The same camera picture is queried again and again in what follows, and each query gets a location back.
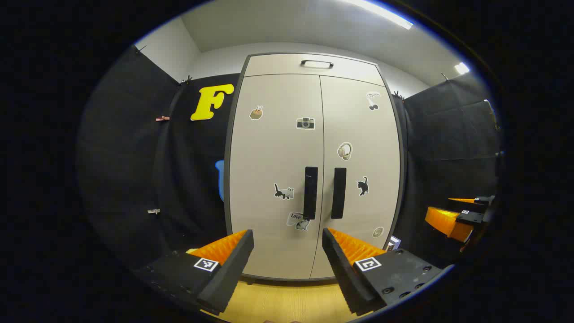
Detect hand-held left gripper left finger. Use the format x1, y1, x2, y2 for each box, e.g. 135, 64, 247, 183
135, 229, 255, 315

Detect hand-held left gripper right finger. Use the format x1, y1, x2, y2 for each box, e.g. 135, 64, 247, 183
322, 227, 449, 316

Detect black door handle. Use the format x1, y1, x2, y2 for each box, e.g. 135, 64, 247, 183
331, 167, 347, 219
303, 166, 318, 220

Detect headphone sticker shoe cabinet door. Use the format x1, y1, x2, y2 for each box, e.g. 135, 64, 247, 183
310, 75, 401, 279

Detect camera sticker shoe cabinet door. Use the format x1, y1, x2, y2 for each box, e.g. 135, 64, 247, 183
229, 74, 325, 279

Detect beige double-door shoe cabinet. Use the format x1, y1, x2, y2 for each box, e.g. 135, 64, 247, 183
223, 52, 406, 282

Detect black backdrop cloth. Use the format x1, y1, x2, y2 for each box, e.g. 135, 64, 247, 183
76, 45, 503, 270

